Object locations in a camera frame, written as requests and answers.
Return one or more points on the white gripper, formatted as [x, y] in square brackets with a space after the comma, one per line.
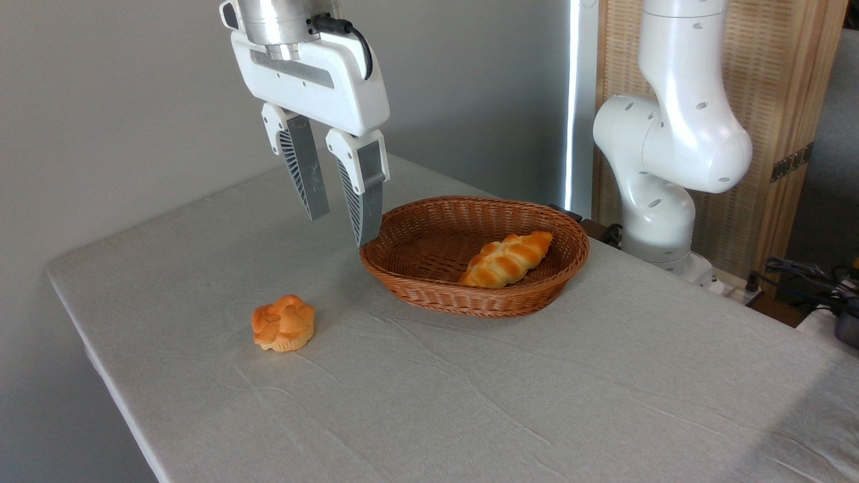
[349, 94]

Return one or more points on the brown wicker basket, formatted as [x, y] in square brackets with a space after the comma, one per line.
[429, 296]

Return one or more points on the grey tablecloth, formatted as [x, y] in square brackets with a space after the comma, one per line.
[537, 402]

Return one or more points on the white power strip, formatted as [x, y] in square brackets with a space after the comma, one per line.
[735, 290]

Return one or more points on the long braided bread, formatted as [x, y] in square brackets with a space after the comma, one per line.
[504, 261]

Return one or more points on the white glossy vertical post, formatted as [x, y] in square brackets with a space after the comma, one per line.
[581, 100]

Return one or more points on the round flower-shaped bread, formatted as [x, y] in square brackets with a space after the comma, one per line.
[284, 325]

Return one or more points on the metal screen hinge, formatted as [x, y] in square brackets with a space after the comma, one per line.
[792, 162]

